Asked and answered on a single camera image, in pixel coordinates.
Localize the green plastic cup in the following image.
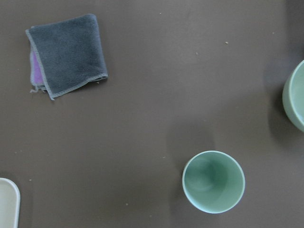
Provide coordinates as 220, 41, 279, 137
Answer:
181, 151, 246, 214

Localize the cream rabbit tray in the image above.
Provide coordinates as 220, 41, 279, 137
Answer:
0, 178, 20, 228

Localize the grey folded cloth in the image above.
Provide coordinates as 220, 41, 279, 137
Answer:
26, 14, 108, 100

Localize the purple cloth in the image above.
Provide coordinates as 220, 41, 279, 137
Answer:
30, 47, 46, 92

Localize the green bowl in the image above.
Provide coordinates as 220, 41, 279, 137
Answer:
282, 61, 304, 132

